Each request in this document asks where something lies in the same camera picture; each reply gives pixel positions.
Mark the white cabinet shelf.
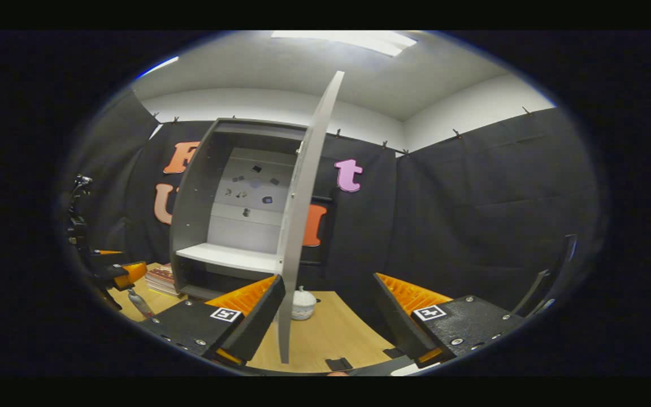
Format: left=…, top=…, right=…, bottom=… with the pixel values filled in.
left=176, top=242, right=280, bottom=275

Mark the white lidded ceramic jar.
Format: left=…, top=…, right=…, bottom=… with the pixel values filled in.
left=290, top=285, right=319, bottom=322

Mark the stack of books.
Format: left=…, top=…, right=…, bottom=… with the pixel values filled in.
left=144, top=262, right=183, bottom=299

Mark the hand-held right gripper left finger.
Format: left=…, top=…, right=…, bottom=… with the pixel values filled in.
left=139, top=275, right=287, bottom=369

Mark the grey cabinet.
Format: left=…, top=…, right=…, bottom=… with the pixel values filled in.
left=169, top=118, right=310, bottom=301

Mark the white cabinet door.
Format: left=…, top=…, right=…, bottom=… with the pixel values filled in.
left=276, top=71, right=346, bottom=365

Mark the black backdrop cloth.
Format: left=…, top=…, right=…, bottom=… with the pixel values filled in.
left=66, top=93, right=606, bottom=340

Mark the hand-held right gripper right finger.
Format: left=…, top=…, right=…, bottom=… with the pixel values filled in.
left=373, top=272, right=527, bottom=368

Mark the long ceiling light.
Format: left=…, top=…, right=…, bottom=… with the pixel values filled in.
left=136, top=55, right=180, bottom=80

